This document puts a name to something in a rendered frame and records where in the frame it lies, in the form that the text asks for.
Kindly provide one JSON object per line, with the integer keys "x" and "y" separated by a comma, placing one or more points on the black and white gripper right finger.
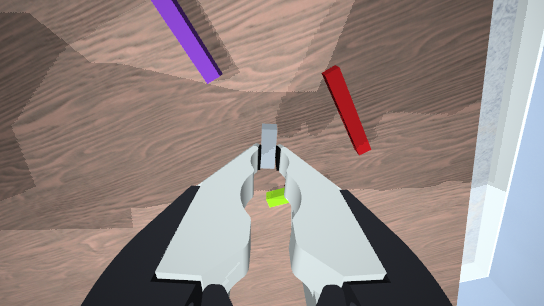
{"x": 335, "y": 239}

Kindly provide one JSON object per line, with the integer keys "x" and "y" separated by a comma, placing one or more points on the grey rod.
{"x": 268, "y": 145}

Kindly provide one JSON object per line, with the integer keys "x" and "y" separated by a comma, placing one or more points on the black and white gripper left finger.
{"x": 203, "y": 237}

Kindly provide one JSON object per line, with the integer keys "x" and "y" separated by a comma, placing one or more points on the lime green rod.
{"x": 276, "y": 197}

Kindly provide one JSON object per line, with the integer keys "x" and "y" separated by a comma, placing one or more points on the purple rod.
{"x": 179, "y": 24}

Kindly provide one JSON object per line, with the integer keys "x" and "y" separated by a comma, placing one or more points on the red rod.
{"x": 345, "y": 106}

